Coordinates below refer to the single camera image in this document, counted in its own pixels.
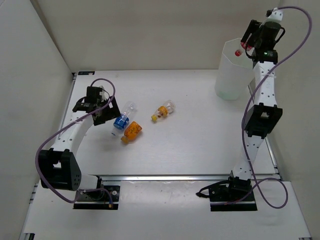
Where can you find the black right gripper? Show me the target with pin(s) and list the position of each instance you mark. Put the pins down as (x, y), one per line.
(254, 26)

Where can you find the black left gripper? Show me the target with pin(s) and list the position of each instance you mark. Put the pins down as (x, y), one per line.
(112, 112)

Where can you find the clear red-label cola bottle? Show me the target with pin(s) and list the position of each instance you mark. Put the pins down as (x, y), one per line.
(242, 47)

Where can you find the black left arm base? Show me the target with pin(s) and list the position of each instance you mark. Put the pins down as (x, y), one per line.
(107, 199)

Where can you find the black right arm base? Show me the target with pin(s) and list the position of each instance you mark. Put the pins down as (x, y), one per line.
(230, 195)

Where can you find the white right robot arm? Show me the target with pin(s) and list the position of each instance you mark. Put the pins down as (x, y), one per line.
(263, 112)

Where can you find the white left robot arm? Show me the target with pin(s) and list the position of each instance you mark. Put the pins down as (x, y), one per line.
(58, 165)

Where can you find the white translucent bin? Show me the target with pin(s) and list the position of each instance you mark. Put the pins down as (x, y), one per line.
(235, 73)

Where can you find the blue-label clear bottle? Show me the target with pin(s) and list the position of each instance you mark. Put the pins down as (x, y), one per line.
(127, 115)

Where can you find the orange sea-buckthorn juice bottle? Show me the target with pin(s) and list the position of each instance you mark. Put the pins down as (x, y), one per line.
(131, 132)

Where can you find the dark label sticker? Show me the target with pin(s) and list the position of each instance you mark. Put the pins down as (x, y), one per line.
(86, 73)

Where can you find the small yellow-cap clear bottle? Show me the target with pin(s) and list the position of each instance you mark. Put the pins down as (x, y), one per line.
(163, 111)

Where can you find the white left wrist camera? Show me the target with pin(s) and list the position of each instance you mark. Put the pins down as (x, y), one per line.
(103, 93)

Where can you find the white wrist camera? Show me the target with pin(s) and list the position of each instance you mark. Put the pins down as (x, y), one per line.
(273, 15)
(103, 93)

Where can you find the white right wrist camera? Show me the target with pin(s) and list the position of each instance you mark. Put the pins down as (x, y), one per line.
(273, 15)

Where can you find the aluminium table edge rail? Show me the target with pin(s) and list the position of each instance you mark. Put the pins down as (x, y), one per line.
(164, 178)

